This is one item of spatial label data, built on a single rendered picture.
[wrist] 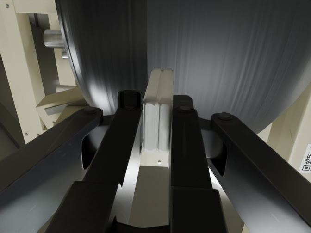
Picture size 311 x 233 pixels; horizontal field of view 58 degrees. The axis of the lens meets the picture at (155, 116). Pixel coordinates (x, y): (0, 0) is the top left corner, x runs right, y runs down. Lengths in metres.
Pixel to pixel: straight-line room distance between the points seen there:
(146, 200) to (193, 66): 3.13
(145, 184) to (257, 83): 3.29
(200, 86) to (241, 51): 0.06
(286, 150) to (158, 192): 2.89
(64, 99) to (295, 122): 0.75
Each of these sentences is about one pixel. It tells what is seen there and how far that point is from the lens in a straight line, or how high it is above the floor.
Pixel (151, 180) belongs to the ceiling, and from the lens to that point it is 3.61.
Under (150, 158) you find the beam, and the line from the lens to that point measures 0.94.
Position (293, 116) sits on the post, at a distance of 0.63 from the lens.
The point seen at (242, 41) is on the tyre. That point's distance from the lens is 0.28.
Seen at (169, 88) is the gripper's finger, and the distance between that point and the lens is 0.16.
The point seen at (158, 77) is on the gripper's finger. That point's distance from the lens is 0.18.
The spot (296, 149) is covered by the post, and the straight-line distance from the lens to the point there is 0.64.
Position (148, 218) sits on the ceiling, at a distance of 3.22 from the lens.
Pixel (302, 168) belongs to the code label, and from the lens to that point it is 0.67.
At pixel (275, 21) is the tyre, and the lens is 0.28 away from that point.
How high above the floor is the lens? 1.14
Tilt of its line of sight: 31 degrees up
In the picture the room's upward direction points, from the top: 179 degrees counter-clockwise
